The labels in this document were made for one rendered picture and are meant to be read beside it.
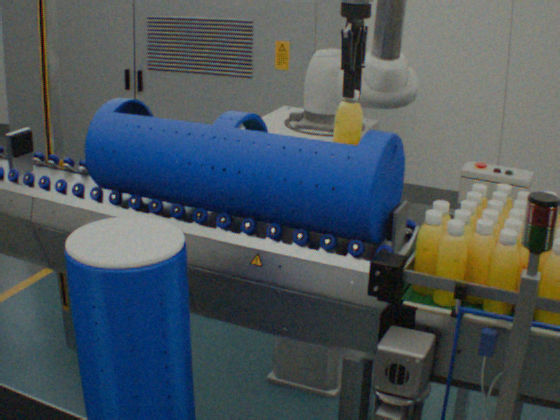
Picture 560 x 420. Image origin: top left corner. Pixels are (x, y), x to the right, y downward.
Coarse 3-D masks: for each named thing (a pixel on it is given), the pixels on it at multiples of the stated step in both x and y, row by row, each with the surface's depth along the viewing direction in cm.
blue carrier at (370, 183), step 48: (96, 144) 198; (144, 144) 191; (192, 144) 185; (240, 144) 180; (288, 144) 176; (336, 144) 172; (384, 144) 169; (144, 192) 199; (192, 192) 188; (240, 192) 181; (288, 192) 174; (336, 192) 169; (384, 192) 174
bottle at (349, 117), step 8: (344, 104) 173; (352, 104) 173; (336, 112) 176; (344, 112) 173; (352, 112) 173; (360, 112) 174; (336, 120) 175; (344, 120) 173; (352, 120) 173; (360, 120) 174; (336, 128) 176; (344, 128) 174; (352, 128) 174; (360, 128) 175; (336, 136) 176; (344, 136) 175; (352, 136) 175; (360, 136) 177; (352, 144) 175
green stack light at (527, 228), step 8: (528, 224) 126; (528, 232) 126; (536, 232) 125; (544, 232) 124; (552, 232) 125; (528, 240) 126; (536, 240) 125; (544, 240) 125; (552, 240) 126; (528, 248) 126; (536, 248) 126; (544, 248) 125
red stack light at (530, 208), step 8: (528, 200) 126; (528, 208) 125; (536, 208) 123; (544, 208) 123; (552, 208) 123; (528, 216) 125; (536, 216) 124; (544, 216) 123; (552, 216) 123; (536, 224) 124; (544, 224) 124; (552, 224) 124
